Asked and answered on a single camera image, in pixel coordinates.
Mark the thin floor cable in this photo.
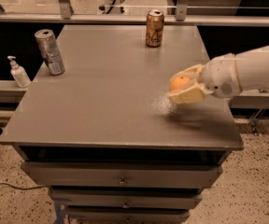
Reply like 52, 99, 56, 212
0, 182, 48, 191

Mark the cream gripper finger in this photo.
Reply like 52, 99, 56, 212
166, 83, 213, 105
170, 64, 205, 82

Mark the middle grey drawer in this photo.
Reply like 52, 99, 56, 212
49, 189, 202, 209

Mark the bottom grey drawer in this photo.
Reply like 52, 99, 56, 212
66, 207, 190, 223

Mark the white pump dispenser bottle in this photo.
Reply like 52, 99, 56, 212
7, 56, 31, 88

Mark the orange fruit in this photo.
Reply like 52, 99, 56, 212
169, 75, 191, 91

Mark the top grey drawer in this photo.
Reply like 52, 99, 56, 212
21, 161, 222, 189

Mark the silver blue energy drink can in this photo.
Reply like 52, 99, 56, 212
35, 29, 65, 76

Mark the grey drawer cabinet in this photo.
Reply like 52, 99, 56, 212
0, 24, 246, 224

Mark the orange soda can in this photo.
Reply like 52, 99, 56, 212
146, 9, 164, 48

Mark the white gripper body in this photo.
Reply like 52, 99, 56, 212
202, 53, 242, 98

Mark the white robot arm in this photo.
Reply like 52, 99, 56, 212
166, 46, 269, 104

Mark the metal railing frame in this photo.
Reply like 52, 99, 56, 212
0, 0, 269, 27

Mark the grey drawer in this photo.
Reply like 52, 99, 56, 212
49, 189, 202, 209
21, 161, 222, 189
66, 207, 190, 223

